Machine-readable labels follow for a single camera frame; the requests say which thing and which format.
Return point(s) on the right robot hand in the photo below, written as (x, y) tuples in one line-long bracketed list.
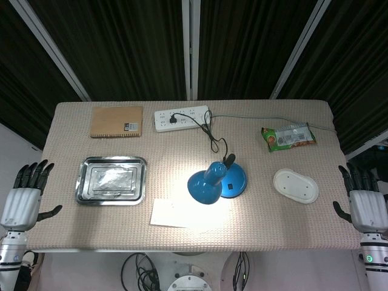
[(365, 206)]

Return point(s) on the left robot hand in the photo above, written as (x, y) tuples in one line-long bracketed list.
[(20, 203)]

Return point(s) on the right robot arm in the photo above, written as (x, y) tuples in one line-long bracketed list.
[(374, 260)]

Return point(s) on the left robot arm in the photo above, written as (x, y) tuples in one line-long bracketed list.
[(10, 257)]

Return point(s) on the blue desk lamp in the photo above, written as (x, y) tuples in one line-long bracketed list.
[(216, 184)]

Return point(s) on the white oval dish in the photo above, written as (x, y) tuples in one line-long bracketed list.
[(296, 186)]

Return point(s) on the stainless steel tray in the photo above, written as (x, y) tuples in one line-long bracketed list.
[(111, 180)]

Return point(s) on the green snack packet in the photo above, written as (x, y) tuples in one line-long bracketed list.
[(288, 137)]

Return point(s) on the brown spiral notebook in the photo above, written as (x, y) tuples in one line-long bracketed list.
[(116, 122)]

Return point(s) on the white paper sheet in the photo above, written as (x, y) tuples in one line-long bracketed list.
[(171, 213)]

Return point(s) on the beige waffle tablecloth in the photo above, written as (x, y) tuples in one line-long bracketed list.
[(194, 209)]

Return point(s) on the white power strip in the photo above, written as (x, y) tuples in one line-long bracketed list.
[(182, 118)]

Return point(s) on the robot torso base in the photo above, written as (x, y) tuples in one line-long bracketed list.
[(189, 277)]

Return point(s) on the white curtain frame post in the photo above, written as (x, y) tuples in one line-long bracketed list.
[(300, 48), (191, 48), (51, 48)]

